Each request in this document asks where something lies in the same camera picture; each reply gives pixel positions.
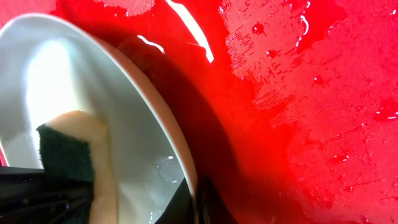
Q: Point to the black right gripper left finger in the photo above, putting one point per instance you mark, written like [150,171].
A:
[180,208]

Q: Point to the green and yellow sponge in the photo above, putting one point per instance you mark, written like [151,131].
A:
[75,146]

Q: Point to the red tray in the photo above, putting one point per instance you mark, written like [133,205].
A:
[289,107]

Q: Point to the light blue plate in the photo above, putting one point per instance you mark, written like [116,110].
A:
[50,67]

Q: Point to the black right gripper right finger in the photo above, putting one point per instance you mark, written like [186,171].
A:
[211,207]

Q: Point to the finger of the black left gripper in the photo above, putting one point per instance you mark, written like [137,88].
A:
[16,180]
[47,209]

